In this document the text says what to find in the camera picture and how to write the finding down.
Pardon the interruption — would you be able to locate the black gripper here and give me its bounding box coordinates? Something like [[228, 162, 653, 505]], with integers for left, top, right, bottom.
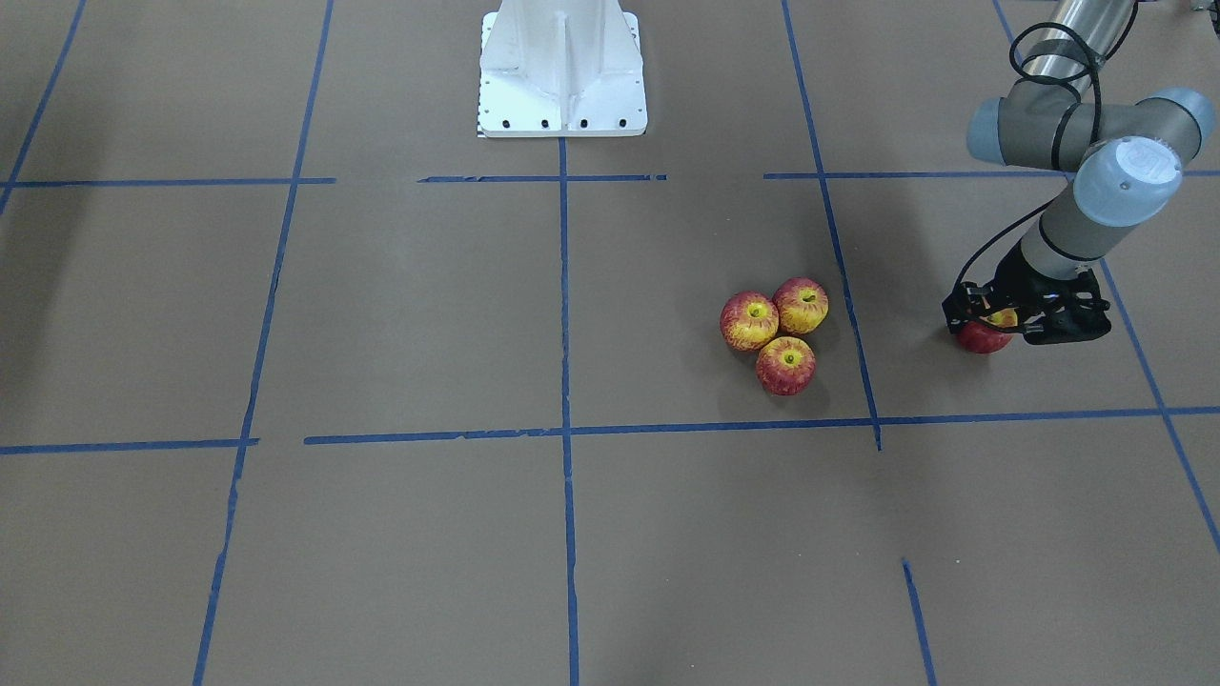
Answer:
[[942, 243, 1077, 337]]

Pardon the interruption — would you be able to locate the red apple lone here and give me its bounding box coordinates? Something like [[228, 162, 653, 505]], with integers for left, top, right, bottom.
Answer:
[[955, 321, 1014, 354]]

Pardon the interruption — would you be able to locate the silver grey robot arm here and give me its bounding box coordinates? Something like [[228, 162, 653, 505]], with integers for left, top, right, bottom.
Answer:
[[942, 1, 1216, 345]]

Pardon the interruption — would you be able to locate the red yellow apple rear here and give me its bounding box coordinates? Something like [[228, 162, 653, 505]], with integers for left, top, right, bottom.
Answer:
[[771, 276, 830, 334]]

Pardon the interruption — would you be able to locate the red yellow apple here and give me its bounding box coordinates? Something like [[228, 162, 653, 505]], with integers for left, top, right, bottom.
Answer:
[[720, 291, 780, 352], [771, 276, 830, 334], [755, 337, 817, 395]]

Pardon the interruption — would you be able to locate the red yellow apple front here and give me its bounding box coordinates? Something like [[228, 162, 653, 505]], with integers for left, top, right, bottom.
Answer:
[[755, 337, 817, 395]]

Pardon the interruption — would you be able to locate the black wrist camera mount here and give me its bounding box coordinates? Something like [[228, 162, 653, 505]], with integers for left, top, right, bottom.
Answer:
[[1021, 269, 1111, 345]]

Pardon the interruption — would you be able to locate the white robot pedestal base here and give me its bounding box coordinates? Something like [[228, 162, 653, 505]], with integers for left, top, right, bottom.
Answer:
[[477, 1, 649, 138]]

